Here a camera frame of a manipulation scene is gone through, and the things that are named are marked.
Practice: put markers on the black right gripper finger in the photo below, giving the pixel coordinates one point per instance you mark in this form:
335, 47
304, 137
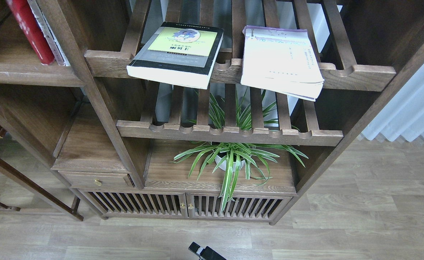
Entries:
205, 253

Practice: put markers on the white purple paperback book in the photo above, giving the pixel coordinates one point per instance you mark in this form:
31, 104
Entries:
281, 60

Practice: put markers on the red paperback book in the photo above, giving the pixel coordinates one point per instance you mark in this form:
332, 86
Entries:
27, 22

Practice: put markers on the green spider plant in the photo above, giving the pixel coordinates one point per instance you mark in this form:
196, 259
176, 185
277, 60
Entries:
232, 157

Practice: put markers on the brass drawer knob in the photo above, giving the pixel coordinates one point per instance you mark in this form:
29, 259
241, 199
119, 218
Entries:
98, 182

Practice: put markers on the dark wooden bookshelf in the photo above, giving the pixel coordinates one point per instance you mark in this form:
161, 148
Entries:
90, 120

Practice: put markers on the yellow grey thick book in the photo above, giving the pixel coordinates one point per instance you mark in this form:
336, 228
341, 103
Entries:
178, 54

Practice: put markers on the dark wooden side furniture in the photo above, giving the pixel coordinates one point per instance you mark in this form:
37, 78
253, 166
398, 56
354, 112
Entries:
60, 208

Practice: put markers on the white upright book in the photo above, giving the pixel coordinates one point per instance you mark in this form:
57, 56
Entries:
49, 35

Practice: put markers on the white pleated curtain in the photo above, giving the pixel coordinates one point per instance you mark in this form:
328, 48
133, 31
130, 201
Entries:
403, 116

